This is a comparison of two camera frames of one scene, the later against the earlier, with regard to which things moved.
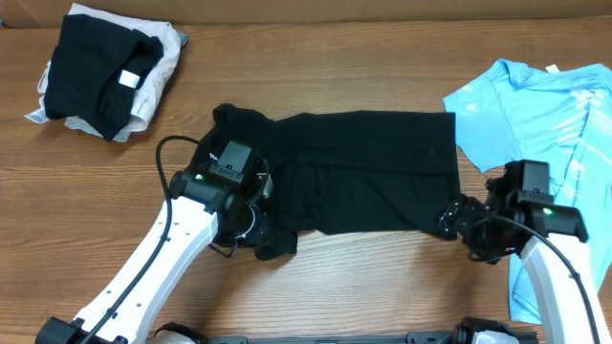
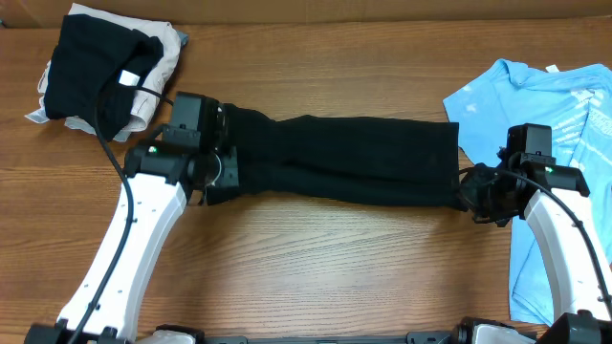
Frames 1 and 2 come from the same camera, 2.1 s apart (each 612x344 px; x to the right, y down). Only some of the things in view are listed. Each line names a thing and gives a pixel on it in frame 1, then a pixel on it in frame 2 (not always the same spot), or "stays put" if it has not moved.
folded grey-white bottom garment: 39,115 stays put
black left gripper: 260,234 -> 230,174
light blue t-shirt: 518,113 stays put
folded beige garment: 155,77 stays put
